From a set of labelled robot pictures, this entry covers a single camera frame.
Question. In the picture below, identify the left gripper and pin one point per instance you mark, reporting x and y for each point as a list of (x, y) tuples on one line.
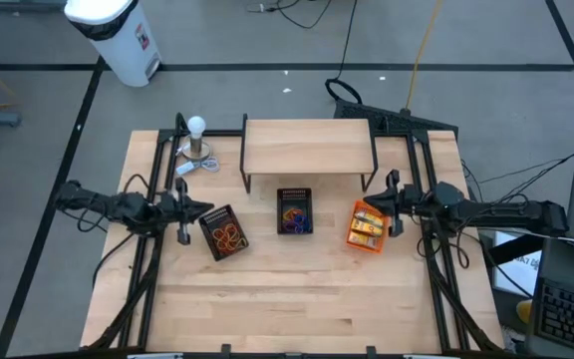
[(177, 209)]

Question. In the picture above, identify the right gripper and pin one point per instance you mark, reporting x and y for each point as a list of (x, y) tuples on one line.
[(406, 202)]

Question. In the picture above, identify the long red rubber band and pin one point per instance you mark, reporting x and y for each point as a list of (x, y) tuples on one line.
[(227, 239)]

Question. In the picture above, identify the yellow rubber band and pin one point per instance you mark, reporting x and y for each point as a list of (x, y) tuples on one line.
[(239, 244), (229, 247)]

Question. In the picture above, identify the purple coil wristband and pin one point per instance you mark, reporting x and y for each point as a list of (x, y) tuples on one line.
[(292, 228)]

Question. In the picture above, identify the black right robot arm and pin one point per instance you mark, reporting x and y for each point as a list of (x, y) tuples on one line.
[(506, 212)]

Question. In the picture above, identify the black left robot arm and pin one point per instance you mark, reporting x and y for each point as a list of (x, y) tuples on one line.
[(97, 204)]

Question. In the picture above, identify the wooden desk shelf riser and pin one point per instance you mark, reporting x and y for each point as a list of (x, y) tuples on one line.
[(307, 147)]

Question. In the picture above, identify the black desk support bar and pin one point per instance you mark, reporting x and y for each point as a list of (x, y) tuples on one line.
[(516, 249)]

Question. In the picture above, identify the black plastic basket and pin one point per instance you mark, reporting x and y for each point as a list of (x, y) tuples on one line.
[(294, 195), (207, 219)]

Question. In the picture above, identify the orange plastic basket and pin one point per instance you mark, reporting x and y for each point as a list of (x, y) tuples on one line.
[(352, 247)]

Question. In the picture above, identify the white bulb table lamp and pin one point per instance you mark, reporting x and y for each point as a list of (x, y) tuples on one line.
[(197, 127)]

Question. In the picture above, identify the black perforated panel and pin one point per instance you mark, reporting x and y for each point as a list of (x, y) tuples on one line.
[(391, 119)]

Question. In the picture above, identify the black table clamp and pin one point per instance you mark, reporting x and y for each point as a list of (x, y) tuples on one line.
[(371, 351), (225, 349)]

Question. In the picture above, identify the white paper sheet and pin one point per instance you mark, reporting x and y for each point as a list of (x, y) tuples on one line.
[(521, 271)]

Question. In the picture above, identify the yellow round object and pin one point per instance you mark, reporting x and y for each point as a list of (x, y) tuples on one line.
[(524, 311)]

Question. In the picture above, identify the white trash bin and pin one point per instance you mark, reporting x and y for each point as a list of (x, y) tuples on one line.
[(117, 45)]

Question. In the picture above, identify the black keyboard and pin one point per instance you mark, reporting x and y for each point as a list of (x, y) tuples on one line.
[(571, 314)]

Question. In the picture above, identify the black metal rig frame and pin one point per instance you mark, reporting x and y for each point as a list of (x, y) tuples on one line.
[(222, 133)]

